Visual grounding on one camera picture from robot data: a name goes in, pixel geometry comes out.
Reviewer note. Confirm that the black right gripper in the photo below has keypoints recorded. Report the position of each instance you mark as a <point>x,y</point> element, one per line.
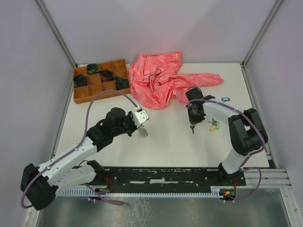
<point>192,119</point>

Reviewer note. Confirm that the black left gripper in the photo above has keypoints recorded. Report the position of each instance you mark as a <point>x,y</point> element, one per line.
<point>130,116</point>

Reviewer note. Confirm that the yellow tag with dark key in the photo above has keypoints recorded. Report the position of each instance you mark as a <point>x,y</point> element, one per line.
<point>192,126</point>

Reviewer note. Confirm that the large keyring with yellow grip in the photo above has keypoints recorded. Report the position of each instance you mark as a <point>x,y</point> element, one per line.
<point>142,131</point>

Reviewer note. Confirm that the yellow tag with silver keys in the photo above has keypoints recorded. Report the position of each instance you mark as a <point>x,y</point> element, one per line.
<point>213,125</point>

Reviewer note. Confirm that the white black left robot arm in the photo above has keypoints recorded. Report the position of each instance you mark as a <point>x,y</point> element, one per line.
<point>41,184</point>

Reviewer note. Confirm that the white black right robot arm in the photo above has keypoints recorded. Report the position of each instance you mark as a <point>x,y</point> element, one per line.
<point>247,133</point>

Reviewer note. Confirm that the green tag with key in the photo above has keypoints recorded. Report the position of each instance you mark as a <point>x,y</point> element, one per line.
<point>217,125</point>

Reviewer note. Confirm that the blue tag with key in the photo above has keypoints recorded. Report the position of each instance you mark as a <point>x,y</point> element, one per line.
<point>225,99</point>

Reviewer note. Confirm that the dark rolled cloth right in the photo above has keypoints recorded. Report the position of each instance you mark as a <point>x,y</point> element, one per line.
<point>121,83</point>

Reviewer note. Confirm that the wooden compartment tray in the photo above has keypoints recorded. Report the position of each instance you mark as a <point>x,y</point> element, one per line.
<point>95,86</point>

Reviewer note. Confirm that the pink patterned jacket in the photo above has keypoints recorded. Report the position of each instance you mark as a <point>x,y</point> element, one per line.
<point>155,79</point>

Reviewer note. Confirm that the dark rolled cloth middle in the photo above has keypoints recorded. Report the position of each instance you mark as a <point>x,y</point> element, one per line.
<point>106,75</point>

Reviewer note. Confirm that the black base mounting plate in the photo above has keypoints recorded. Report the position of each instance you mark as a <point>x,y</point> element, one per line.
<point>197,176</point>

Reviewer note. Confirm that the dark rolled cloth in tray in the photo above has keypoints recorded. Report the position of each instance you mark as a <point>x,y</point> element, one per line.
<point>80,81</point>

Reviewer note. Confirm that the dark rolled cloth top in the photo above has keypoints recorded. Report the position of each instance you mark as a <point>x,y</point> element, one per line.
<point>92,68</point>

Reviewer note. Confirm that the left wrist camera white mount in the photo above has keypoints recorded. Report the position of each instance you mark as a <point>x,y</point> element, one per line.
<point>140,116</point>

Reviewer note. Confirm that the aluminium frame post right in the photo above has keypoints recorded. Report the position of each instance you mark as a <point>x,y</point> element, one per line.
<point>261,33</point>

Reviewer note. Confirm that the aluminium frame post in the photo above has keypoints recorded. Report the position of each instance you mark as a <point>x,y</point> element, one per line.
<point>50,21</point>
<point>261,33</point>

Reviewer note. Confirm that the white slotted cable duct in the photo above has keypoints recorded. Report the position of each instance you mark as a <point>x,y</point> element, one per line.
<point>161,190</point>

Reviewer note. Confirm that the aluminium frame post left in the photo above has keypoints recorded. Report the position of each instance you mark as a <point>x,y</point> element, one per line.
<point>50,21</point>

